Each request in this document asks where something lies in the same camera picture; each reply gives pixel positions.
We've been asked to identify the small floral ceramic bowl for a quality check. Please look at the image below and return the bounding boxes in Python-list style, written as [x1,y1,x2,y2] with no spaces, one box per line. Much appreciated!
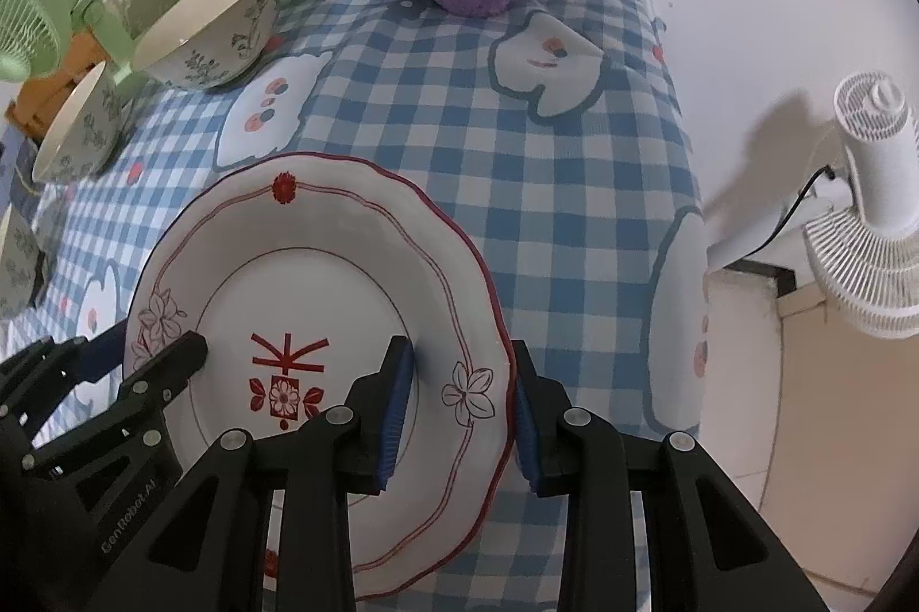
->
[0,204,47,322]

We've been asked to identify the white plate red floral rim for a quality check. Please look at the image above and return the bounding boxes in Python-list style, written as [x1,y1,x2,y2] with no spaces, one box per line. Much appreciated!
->
[123,153,516,601]

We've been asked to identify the medium floral ceramic bowl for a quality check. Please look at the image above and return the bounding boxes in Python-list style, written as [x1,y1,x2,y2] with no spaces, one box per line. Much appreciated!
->
[31,61,122,184]

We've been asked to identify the large floral ceramic bowl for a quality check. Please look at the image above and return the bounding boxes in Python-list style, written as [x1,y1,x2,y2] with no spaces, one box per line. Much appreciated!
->
[131,0,279,91]

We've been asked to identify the white floor fan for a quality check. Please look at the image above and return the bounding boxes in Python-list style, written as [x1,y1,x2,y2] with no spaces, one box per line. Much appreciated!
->
[802,71,917,340]

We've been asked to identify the blue checkered tablecloth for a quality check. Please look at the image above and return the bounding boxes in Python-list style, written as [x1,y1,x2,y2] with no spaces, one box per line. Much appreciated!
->
[2,0,707,439]

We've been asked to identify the green desk fan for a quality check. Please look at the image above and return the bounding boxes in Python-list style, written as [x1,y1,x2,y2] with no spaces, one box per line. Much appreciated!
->
[2,0,138,90]

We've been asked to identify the black fan power cable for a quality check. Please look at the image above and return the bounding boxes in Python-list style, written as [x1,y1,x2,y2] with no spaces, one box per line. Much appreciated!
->
[738,164,838,264]

